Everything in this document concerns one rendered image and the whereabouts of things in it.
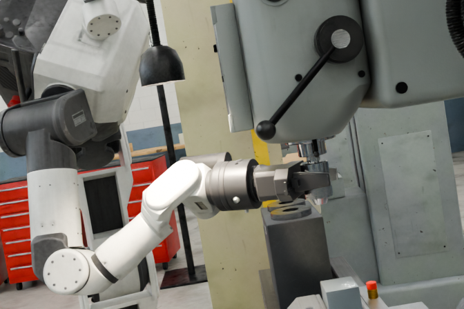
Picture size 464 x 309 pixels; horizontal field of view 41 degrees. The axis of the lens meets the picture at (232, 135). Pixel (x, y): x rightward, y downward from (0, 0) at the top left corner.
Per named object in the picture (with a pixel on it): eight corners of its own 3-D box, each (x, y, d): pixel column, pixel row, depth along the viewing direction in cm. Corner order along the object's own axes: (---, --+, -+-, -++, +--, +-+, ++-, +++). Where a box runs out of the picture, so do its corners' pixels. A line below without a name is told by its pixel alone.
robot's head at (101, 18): (86, 47, 121) (86, 16, 114) (76, 7, 126) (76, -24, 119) (120, 43, 124) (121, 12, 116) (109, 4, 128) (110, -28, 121)
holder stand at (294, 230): (279, 312, 131) (264, 219, 130) (272, 282, 153) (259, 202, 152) (336, 303, 131) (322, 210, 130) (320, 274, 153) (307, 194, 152)
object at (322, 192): (333, 192, 107) (328, 163, 107) (333, 196, 103) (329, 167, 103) (305, 196, 108) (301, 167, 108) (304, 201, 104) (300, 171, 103)
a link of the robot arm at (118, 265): (159, 241, 108) (74, 317, 107) (169, 242, 118) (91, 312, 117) (121, 195, 110) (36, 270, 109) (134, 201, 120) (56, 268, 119)
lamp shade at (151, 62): (134, 88, 103) (128, 51, 102) (174, 83, 106) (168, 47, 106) (152, 83, 97) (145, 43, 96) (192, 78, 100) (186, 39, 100)
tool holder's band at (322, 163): (328, 163, 107) (327, 157, 107) (329, 167, 103) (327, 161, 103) (301, 167, 108) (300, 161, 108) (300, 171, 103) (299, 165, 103)
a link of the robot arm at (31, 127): (4, 176, 114) (0, 105, 117) (34, 181, 123) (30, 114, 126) (59, 166, 111) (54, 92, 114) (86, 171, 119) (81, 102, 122)
